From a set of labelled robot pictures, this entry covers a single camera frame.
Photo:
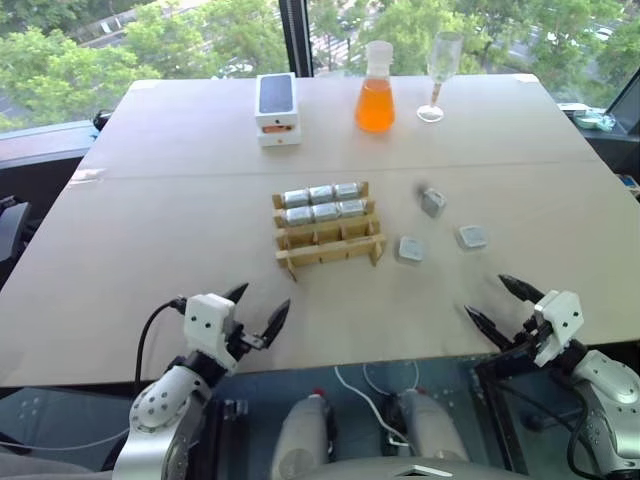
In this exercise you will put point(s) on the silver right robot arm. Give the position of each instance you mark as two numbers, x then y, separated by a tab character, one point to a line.
610	400

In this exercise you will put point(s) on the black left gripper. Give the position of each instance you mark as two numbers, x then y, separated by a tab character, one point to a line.
245	340

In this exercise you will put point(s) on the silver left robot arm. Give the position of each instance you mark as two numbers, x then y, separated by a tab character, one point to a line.
160	405

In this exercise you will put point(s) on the grey rounded robot leg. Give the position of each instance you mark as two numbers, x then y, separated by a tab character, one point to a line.
432	425
302	435

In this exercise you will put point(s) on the wooden rack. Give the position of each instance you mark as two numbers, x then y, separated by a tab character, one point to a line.
330	245

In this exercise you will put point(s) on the dark window frame post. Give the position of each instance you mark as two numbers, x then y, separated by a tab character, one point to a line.
296	35

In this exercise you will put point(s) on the black metal frame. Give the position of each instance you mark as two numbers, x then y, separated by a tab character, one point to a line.
492	400

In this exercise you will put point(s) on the glass flask with orange liquid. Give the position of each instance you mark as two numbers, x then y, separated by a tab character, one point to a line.
375	107

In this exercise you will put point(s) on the white phone box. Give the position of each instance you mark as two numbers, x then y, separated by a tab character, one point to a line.
277	110

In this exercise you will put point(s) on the teal crumpled packet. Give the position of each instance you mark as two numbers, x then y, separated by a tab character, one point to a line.
595	120

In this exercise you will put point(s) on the grey robot torso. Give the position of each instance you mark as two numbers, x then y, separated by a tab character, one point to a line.
410	470

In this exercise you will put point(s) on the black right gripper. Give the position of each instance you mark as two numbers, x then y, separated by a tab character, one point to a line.
530	340

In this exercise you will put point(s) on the clear champagne glass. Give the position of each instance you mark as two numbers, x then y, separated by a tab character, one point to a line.
442	55

